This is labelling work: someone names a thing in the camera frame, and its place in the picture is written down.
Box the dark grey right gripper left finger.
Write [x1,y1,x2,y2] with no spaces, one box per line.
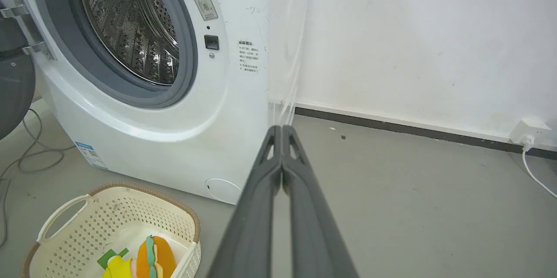
[207,125,283,278]

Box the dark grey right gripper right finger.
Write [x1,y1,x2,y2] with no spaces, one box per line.
[282,125,359,278]

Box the colourful plush toy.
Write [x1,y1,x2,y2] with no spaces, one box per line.
[131,235,177,278]

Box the washing machine door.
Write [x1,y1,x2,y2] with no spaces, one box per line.
[0,0,56,141]

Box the white front-load washing machine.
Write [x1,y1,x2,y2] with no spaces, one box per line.
[0,0,310,205]

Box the cream perforated laundry basket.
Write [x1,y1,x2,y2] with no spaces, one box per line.
[22,182,202,278]

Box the yellow plush toy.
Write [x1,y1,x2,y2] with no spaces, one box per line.
[101,255,133,278]

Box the white power cable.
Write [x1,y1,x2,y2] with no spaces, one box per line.
[522,137,557,200]

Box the grey floor cable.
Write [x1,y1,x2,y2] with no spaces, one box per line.
[0,107,76,248]

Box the white wall power socket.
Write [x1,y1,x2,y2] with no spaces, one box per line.
[509,118,552,147]

